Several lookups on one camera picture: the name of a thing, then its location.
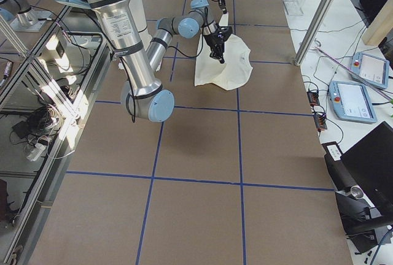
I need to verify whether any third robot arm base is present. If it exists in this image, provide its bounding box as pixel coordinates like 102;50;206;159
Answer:
1;0;52;33

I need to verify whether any far teach pendant tablet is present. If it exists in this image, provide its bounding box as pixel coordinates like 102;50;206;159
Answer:
351;52;390;90

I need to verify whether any pink metal rod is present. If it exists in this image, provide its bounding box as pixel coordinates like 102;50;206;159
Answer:
313;46;392;104

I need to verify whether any white wire rack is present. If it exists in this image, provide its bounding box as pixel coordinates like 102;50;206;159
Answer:
282;0;305;17

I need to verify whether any far orange black connector box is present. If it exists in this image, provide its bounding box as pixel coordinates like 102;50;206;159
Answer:
306;90;320;106

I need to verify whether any wooden board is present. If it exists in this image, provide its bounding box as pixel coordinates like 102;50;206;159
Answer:
362;0;393;46

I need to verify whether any near orange black connector box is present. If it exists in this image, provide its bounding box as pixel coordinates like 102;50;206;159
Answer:
313;112;327;133

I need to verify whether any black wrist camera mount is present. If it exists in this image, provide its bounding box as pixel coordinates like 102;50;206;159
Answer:
214;26;233;43

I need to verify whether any cream long-sleeve cat shirt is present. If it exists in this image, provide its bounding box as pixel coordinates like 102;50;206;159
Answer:
193;12;254;91

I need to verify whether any aluminium frame post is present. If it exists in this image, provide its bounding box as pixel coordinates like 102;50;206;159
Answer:
294;0;333;66

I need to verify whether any aluminium table frame rail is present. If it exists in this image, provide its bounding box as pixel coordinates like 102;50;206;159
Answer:
0;16;105;265

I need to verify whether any near teach pendant tablet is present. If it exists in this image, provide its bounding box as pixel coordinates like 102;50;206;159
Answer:
329;81;377;124

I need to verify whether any brown paper table cover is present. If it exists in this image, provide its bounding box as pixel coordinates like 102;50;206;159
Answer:
29;0;352;264

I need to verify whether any black monitor panel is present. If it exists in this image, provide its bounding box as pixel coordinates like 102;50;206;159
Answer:
341;121;393;215

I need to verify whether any black stand with metal cup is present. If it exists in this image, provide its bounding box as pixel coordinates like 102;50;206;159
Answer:
322;142;392;253

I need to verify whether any orange black connector box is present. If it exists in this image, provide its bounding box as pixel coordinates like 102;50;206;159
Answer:
313;112;327;133
306;90;320;106

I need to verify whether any teach pendant tablet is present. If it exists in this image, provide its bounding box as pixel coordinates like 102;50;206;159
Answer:
329;81;377;124
351;52;390;90

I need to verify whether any cable tangle under table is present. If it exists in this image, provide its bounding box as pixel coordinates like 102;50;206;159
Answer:
9;105;77;162

